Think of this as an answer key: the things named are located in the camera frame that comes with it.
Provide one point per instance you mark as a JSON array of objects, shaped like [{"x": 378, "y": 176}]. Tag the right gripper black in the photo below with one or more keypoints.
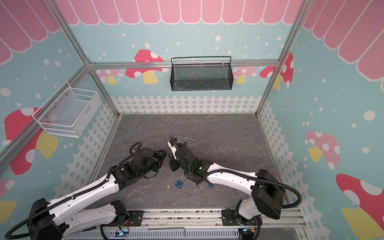
[{"x": 179, "y": 150}]

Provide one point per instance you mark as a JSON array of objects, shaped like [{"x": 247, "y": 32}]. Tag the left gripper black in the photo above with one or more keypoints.
[{"x": 160, "y": 157}]

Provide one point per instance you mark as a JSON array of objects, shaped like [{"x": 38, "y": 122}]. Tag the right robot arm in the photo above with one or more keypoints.
[{"x": 268, "y": 197}]

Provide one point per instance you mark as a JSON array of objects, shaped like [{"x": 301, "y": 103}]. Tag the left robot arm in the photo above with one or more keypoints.
[{"x": 58, "y": 218}]

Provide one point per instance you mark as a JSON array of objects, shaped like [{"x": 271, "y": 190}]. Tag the large blue padlock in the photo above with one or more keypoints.
[{"x": 179, "y": 183}]

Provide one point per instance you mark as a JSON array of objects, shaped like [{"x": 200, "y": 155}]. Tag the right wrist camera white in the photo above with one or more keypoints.
[{"x": 173, "y": 144}]

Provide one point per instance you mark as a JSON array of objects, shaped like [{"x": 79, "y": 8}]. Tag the black wire mesh basket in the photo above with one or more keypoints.
[{"x": 212, "y": 73}]

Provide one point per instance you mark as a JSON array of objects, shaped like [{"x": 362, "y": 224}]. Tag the white wire mesh basket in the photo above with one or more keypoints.
[{"x": 69, "y": 113}]

